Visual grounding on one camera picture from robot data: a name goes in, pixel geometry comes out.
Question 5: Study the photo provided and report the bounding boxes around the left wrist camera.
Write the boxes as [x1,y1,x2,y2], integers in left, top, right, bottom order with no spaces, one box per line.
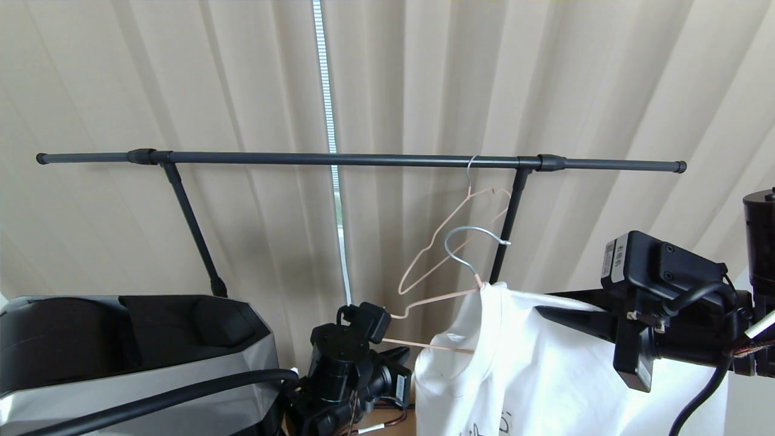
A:
[336,302,393,347]

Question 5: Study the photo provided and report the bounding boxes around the beige curtain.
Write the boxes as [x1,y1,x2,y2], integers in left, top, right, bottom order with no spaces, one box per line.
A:
[0,0,775,370]

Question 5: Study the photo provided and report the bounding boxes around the black clothes rack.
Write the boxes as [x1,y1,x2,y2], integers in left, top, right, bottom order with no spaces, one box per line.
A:
[35,148,688,299]

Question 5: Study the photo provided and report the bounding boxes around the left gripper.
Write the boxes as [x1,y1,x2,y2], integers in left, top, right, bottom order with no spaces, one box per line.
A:
[363,348,414,412]

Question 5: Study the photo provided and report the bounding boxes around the white printed t-shirt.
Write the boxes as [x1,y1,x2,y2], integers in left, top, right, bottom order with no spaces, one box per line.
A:
[414,282,730,436]

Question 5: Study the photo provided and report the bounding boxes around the pink clothes hanger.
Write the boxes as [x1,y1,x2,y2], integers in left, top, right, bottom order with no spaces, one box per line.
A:
[381,225,512,356]
[398,156,513,296]

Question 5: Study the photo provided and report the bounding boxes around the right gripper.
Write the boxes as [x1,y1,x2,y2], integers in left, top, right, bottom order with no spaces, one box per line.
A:
[536,289,757,393]

